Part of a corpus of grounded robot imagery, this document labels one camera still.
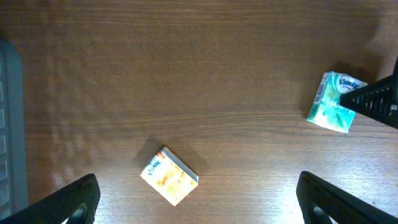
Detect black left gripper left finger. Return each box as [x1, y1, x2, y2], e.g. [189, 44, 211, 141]
[1, 174, 101, 224]

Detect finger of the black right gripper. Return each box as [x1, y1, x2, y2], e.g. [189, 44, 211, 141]
[340, 75, 397, 129]

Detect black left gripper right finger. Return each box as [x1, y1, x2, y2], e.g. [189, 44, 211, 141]
[296, 171, 397, 224]

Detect green tissue pack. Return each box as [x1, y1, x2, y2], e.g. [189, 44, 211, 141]
[307, 71, 367, 133]

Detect orange tissue pack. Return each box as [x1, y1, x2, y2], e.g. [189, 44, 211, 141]
[140, 147, 199, 207]

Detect grey plastic basket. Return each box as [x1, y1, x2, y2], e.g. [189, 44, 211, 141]
[1, 40, 29, 220]

